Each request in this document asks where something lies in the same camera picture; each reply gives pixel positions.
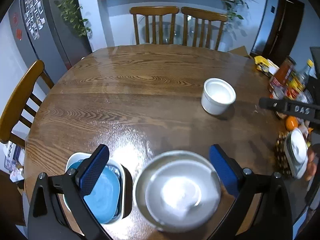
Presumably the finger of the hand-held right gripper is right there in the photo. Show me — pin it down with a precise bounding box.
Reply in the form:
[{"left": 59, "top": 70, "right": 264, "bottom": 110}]
[{"left": 259, "top": 97, "right": 320, "bottom": 125}]

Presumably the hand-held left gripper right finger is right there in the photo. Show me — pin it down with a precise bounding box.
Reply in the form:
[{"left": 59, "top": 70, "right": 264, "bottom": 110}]
[{"left": 209, "top": 144, "right": 293, "bottom": 240}]

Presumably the white lidded container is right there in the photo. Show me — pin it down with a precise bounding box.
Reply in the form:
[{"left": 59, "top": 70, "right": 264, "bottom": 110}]
[{"left": 286, "top": 128, "right": 309, "bottom": 179}]

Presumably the teal plate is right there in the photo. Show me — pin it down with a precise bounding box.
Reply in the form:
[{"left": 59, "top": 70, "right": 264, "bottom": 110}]
[{"left": 67, "top": 160, "right": 120, "bottom": 223}]

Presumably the clear glass bottle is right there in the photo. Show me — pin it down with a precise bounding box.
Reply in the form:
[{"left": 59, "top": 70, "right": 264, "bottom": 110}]
[{"left": 299, "top": 59, "right": 315, "bottom": 90}]

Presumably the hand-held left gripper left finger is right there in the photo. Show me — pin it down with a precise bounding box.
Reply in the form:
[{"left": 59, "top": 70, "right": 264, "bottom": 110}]
[{"left": 27, "top": 144, "right": 110, "bottom": 240}]

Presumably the hanging green vine plant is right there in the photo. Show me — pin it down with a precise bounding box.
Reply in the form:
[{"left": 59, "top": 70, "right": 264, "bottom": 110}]
[{"left": 222, "top": 0, "right": 250, "bottom": 39}]

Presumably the grey refrigerator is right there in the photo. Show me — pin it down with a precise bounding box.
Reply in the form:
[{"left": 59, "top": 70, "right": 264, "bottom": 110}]
[{"left": 8, "top": 0, "right": 93, "bottom": 81}]

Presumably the dark wooden door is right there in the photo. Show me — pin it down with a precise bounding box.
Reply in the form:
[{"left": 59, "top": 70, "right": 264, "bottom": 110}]
[{"left": 252, "top": 0, "right": 305, "bottom": 60}]

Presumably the group of fridge photo magnets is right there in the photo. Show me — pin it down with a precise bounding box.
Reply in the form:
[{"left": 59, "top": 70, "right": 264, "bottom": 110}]
[{"left": 23, "top": 0, "right": 46, "bottom": 40}]

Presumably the large grey-white bowl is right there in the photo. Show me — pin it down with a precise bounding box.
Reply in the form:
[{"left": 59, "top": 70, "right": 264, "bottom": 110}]
[{"left": 134, "top": 150, "right": 222, "bottom": 232}]

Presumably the blue patterned square plate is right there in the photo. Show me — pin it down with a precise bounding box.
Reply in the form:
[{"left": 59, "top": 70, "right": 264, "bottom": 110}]
[{"left": 64, "top": 152, "right": 126, "bottom": 225}]

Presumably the wooden chair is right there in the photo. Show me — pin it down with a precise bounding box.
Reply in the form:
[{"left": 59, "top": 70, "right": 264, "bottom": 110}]
[
  {"left": 129, "top": 6, "right": 180, "bottom": 46},
  {"left": 0, "top": 60, "right": 55, "bottom": 148},
  {"left": 181, "top": 7, "right": 228, "bottom": 51}
]

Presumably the person's right hand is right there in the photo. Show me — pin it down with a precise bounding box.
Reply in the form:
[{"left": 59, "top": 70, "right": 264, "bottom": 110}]
[{"left": 305, "top": 142, "right": 320, "bottom": 181}]

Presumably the red yellow labelled can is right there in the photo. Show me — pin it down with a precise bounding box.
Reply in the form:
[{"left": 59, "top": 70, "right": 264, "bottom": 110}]
[{"left": 285, "top": 76, "right": 306, "bottom": 100}]

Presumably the yellow snack packet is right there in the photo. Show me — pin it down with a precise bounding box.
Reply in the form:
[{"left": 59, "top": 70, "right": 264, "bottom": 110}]
[{"left": 254, "top": 56, "right": 280, "bottom": 77}]

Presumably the trailing green pothos plant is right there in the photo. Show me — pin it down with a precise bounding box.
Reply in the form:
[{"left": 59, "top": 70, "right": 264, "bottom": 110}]
[{"left": 49, "top": 0, "right": 92, "bottom": 38}]

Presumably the small white ramekin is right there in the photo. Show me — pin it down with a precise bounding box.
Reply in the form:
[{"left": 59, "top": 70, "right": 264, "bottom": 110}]
[{"left": 201, "top": 78, "right": 237, "bottom": 116}]

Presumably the cardboard box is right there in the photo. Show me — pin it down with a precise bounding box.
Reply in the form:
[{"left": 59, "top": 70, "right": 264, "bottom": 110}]
[{"left": 226, "top": 45, "right": 252, "bottom": 59}]

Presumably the red sauce jar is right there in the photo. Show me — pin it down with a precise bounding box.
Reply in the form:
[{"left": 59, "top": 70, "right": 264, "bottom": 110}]
[{"left": 267, "top": 56, "right": 298, "bottom": 93}]

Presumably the brown woven basket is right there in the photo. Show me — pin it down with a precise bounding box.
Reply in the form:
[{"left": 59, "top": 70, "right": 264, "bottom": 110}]
[{"left": 274, "top": 131, "right": 292, "bottom": 174}]

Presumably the orange fruit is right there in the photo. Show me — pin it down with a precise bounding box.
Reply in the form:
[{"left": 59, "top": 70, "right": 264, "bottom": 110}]
[{"left": 285, "top": 116, "right": 299, "bottom": 131}]

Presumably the white printed box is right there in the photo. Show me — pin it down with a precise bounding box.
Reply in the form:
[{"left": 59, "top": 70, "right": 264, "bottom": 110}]
[{"left": 2, "top": 140, "right": 25, "bottom": 183}]

